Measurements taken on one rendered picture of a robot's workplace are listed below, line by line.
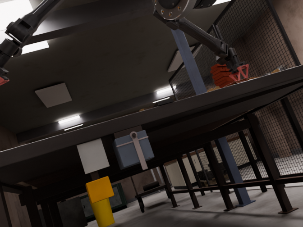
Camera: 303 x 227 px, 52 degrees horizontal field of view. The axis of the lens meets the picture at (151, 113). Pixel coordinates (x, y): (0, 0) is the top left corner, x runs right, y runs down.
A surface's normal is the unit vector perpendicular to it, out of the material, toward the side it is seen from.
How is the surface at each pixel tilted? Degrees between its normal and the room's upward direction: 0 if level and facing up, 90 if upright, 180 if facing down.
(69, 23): 90
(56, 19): 90
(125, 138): 90
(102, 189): 90
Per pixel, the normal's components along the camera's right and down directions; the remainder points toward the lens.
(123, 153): 0.23, -0.27
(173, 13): -0.83, 0.20
